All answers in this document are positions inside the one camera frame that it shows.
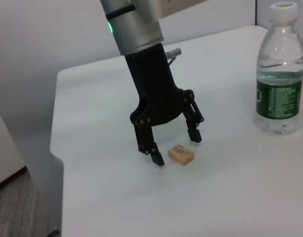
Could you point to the small beige eraser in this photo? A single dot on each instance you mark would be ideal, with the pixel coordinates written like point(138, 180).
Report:
point(181, 155)

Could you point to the clear green-label water bottle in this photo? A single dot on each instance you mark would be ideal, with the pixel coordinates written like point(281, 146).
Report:
point(279, 86)

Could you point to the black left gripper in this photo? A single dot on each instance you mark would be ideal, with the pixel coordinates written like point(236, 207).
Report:
point(156, 98)

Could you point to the white cabinet panel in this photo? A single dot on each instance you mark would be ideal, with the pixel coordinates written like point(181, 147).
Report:
point(6, 153)

